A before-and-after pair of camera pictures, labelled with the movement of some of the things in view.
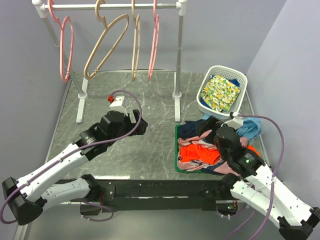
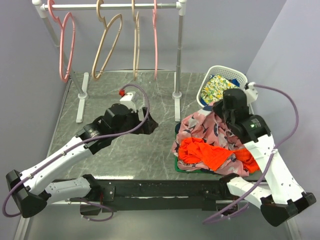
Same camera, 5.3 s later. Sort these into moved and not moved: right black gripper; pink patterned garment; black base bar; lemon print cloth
Moved: right black gripper; pink patterned garment
Not moved: lemon print cloth; black base bar
